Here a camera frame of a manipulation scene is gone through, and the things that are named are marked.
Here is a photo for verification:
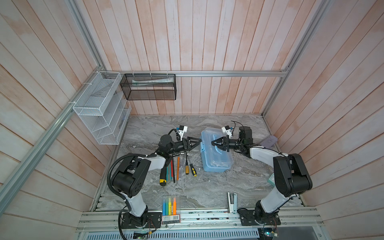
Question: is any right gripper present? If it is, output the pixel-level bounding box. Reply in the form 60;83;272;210
212;136;243;152

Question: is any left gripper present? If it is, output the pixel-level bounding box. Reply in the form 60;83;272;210
167;136;201;155

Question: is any blue plastic tool box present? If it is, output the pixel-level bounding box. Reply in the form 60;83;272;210
200;128;234;173

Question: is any large black yellow screwdriver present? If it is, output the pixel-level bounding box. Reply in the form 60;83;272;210
160;165;167;187

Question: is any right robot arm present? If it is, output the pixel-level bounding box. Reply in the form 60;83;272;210
211;126;313;226

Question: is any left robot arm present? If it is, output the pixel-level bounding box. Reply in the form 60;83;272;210
107;135;202;228

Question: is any highlighter pen pack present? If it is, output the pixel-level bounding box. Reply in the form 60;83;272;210
162;196;181;225

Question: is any small yellow screwdriver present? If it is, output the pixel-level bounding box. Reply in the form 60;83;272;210
184;152;190;175

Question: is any black yellow stubby screwdriver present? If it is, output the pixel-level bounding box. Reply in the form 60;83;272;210
188;160;197;177

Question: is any white stapler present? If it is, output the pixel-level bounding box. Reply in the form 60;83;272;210
227;192;238;214

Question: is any black mesh basket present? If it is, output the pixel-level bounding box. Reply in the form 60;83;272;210
120;73;177;101

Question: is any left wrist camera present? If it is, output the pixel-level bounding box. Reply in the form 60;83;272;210
176;125;188;141

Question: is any teal handled tool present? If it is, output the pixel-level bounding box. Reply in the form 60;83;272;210
166;163;172;183

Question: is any white wire mesh shelf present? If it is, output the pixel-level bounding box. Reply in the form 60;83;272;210
73;72;132;145

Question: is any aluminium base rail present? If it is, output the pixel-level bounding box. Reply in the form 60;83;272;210
75;206;325;233

